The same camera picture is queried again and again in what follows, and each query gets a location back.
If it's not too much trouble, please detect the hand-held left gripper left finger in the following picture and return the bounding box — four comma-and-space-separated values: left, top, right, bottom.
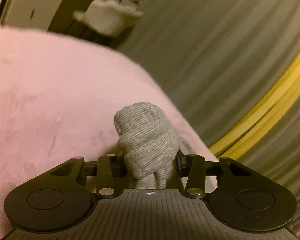
50, 153, 127, 199

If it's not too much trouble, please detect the grey knitted sock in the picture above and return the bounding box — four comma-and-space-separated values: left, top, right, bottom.
113, 101, 188, 189

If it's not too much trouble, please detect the grey cabinet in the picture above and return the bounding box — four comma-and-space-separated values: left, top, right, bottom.
0, 0, 98, 33

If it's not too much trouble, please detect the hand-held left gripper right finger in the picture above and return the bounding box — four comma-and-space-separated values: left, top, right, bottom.
175, 152, 243, 200

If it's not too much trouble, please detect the pink bed sheet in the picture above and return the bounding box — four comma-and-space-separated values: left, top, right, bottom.
0, 26, 218, 240

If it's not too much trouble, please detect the yellow curtain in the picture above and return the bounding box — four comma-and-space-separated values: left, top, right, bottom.
209, 47, 300, 158

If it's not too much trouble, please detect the white chair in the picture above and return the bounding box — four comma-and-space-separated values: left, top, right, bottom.
72, 0, 143, 37

